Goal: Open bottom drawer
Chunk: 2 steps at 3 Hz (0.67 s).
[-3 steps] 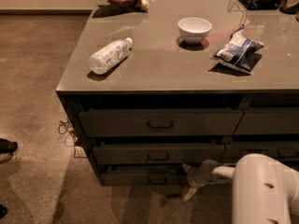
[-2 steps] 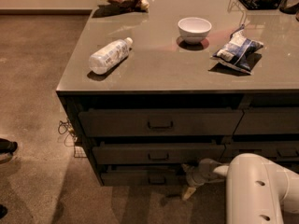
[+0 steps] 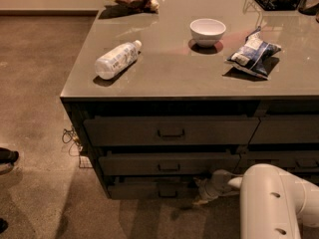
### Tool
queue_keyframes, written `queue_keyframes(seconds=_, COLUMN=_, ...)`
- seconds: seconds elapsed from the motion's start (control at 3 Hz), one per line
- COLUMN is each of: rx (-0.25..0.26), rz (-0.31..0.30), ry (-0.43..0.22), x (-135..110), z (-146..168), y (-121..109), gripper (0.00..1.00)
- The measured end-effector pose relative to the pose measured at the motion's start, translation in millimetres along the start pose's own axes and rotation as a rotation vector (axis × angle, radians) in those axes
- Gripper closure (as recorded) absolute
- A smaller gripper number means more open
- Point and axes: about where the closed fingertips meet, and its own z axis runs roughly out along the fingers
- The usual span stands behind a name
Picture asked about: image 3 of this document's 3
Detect black shoe tip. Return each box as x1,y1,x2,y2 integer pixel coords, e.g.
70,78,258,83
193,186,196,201
0,218,8,233

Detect tangled floor cables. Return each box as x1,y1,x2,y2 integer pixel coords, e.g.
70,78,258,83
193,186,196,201
61,125,84,157

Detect dark drawer cabinet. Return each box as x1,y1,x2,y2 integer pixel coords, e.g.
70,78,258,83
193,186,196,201
61,0,319,197

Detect black shoe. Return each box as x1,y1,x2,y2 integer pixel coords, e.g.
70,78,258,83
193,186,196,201
0,147,19,175

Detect white ceramic bowl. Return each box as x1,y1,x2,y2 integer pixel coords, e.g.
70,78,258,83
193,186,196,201
189,18,226,48

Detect blue white chip bag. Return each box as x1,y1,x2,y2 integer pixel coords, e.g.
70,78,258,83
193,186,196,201
226,26,281,80

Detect clear plastic water bottle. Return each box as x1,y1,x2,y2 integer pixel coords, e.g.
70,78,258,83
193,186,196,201
95,40,142,80

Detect dark round object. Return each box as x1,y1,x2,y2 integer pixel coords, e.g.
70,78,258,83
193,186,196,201
298,0,319,16

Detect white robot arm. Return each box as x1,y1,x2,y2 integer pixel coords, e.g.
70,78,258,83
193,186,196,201
195,163,319,239

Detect drawer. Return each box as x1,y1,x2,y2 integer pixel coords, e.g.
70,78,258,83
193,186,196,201
250,115,319,144
99,152,239,175
107,176,198,199
84,117,259,146
235,150,319,173

